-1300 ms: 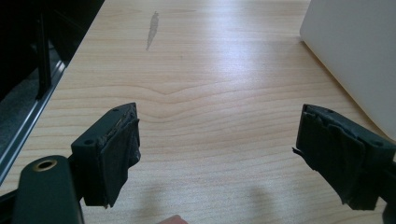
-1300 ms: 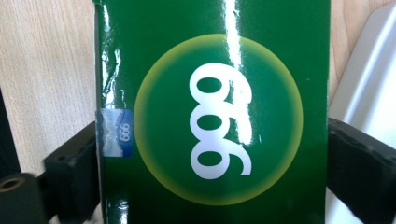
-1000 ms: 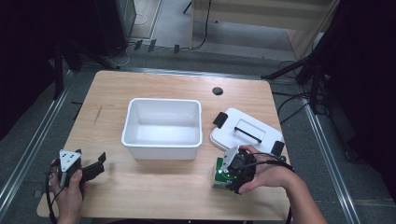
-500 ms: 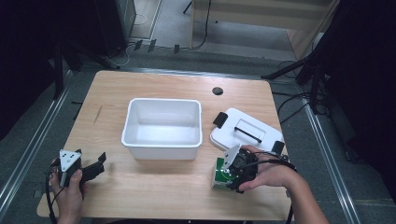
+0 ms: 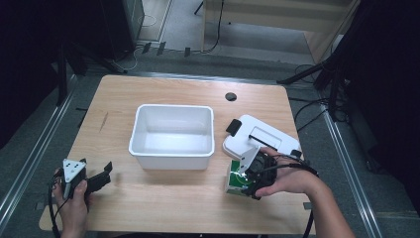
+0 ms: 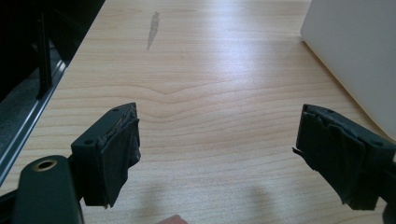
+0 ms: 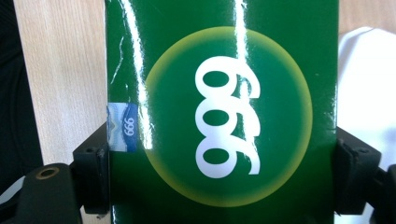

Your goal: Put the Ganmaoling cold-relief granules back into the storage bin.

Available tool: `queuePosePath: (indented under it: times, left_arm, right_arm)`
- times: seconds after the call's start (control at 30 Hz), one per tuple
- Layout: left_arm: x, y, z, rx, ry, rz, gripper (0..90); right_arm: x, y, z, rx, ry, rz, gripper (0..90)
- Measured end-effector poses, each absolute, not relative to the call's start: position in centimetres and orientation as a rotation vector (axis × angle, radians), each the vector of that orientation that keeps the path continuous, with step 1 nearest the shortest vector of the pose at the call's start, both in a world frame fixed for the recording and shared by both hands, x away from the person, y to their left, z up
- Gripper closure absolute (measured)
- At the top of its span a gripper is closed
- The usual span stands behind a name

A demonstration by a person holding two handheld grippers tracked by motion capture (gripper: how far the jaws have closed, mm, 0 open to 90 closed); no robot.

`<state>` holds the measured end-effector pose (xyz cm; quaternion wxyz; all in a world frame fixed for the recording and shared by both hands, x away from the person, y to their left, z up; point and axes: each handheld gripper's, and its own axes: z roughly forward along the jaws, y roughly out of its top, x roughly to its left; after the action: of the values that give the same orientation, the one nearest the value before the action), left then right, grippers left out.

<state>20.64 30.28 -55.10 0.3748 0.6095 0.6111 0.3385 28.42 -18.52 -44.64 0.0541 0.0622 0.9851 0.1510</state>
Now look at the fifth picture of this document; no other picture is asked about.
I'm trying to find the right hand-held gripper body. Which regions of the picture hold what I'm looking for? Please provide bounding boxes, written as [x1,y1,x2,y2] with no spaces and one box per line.
[238,145,279,200]

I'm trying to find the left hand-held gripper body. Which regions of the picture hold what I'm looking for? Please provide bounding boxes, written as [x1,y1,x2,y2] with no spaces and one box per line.
[60,158,91,201]

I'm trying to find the green carton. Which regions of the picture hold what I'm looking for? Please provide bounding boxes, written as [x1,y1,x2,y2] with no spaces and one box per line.
[224,159,258,198]

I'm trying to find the white lid with black clips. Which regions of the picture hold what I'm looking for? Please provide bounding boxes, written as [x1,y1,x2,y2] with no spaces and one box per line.
[221,114,303,164]

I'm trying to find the white plastic storage box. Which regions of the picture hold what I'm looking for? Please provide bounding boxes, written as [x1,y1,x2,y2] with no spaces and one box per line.
[128,103,216,172]

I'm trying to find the person's right hand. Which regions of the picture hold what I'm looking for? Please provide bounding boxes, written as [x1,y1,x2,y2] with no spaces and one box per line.
[259,146,321,200]

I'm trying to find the person's left hand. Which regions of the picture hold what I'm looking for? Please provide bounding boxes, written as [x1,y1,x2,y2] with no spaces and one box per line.
[52,168,94,238]

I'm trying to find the black metal stand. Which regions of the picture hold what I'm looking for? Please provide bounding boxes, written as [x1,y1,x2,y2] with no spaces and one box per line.
[55,41,129,107]

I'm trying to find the black tripod stand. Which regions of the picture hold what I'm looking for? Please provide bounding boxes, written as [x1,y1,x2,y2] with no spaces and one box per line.
[276,49,352,123]

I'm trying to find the black curtain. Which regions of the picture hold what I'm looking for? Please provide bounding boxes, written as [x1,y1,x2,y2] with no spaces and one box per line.
[330,0,420,217]
[0,0,104,151]

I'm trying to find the black cabinet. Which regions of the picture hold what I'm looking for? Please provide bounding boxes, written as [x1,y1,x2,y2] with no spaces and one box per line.
[98,0,146,61]

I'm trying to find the light wooden furniture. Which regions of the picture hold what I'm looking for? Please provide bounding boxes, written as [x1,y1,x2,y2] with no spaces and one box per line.
[201,0,362,64]

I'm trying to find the right hand-held gripper cable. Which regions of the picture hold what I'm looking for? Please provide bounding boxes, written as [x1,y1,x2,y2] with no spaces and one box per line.
[261,153,320,238]

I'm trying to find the hand-held gripper cable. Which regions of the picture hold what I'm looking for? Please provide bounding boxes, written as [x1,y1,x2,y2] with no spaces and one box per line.
[47,173,72,238]
[261,153,320,238]

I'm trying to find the left hand-held gripper cable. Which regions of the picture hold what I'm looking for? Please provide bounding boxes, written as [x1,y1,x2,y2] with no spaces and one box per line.
[47,173,72,238]

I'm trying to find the metal floor rail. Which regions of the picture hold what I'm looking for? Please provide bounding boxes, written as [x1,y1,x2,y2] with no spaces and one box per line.
[0,73,79,226]
[320,107,384,238]

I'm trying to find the black floor cables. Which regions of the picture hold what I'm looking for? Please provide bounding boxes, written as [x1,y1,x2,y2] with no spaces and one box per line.
[287,63,348,134]

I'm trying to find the white floor cable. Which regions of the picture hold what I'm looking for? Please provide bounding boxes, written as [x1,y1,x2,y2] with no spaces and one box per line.
[113,46,147,72]

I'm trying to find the black hanging cable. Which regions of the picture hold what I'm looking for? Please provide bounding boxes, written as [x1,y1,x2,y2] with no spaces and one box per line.
[200,0,226,55]

